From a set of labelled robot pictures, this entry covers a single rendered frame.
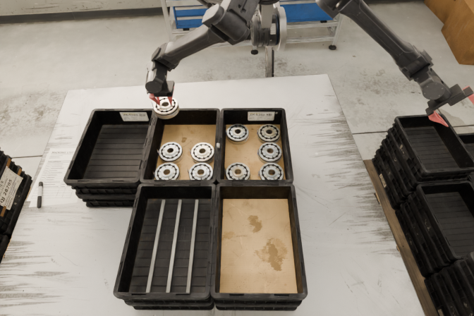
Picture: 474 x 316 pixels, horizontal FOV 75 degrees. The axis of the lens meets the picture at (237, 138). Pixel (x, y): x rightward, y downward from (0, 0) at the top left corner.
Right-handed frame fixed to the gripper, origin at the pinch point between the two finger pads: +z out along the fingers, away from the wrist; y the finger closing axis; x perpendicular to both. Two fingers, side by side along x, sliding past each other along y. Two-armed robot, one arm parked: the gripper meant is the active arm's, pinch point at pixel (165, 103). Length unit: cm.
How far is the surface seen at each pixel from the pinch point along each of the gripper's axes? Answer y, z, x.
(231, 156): 26.5, 23.2, -11.3
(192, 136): 8.3, 22.8, 0.6
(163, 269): 3, 24, -59
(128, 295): -3, 13, -70
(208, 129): 15.4, 22.9, 4.9
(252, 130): 36.4, 23.2, 4.3
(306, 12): 93, 63, 185
